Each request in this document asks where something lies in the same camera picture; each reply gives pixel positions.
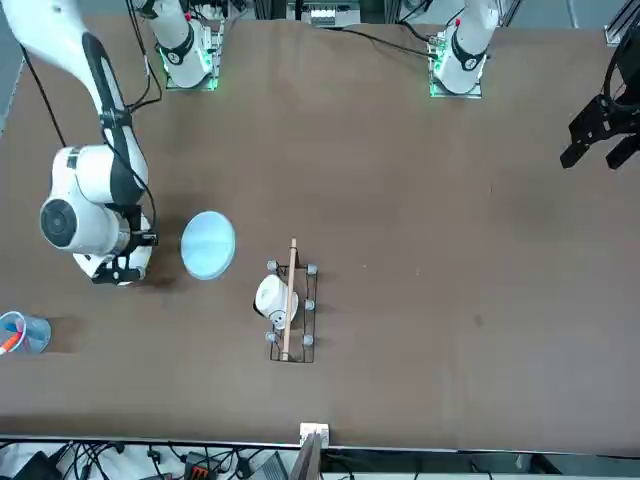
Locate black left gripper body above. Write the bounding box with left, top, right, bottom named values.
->
left=602, top=32, right=640, bottom=119

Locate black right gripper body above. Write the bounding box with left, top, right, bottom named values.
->
left=118, top=203, right=146, bottom=269

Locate blue IKEA plate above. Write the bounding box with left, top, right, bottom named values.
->
left=180, top=211, right=238, bottom=281

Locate clear blue pen cup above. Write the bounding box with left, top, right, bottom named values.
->
left=0, top=310, right=53, bottom=354

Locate white mug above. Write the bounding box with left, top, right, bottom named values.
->
left=253, top=273, right=300, bottom=324

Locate black power adapter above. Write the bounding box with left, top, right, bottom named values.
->
left=9, top=449, right=61, bottom=480

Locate black adapter with orange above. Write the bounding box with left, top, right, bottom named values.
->
left=180, top=451, right=222, bottom=480

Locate grey power adapter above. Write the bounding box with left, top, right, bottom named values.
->
left=257, top=452, right=290, bottom=480

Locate white power strip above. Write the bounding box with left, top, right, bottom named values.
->
left=304, top=0, right=339, bottom=29

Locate aluminium frame rail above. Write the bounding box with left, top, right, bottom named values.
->
left=603, top=0, right=640, bottom=47

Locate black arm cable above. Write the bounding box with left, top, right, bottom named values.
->
left=18, top=0, right=164, bottom=241

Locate black wire cup rack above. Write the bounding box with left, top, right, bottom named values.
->
left=263, top=238, right=321, bottom=365

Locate aluminium camera post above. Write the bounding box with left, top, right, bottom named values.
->
left=294, top=422, right=331, bottom=480

